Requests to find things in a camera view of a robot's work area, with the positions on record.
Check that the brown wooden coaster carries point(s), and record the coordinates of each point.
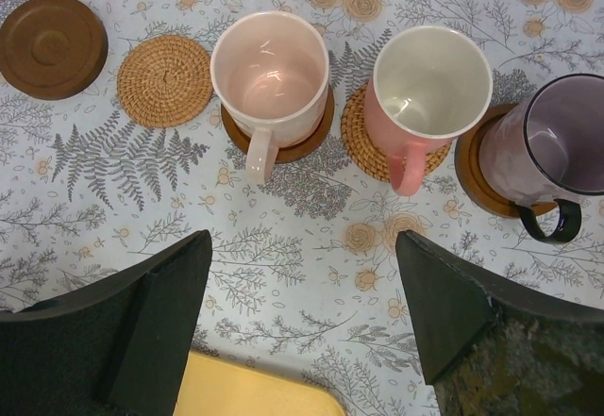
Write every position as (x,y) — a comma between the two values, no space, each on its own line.
(467,166)
(291,153)
(52,49)

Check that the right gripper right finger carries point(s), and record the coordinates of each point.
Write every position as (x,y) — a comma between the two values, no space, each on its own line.
(490,346)

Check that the pink mug cream inside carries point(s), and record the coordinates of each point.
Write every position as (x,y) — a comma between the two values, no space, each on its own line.
(430,85)

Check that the purple mug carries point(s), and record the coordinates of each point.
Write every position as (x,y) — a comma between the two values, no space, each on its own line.
(546,155)

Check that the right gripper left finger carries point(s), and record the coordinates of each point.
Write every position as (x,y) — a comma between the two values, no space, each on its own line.
(118,346)

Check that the pink mug front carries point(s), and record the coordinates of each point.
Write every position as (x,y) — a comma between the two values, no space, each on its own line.
(270,71)

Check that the yellow plastic tray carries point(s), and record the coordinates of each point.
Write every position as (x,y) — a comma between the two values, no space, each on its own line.
(211,386)

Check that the woven rattan coaster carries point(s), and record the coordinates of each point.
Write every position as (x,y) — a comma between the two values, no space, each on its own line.
(356,139)
(165,81)

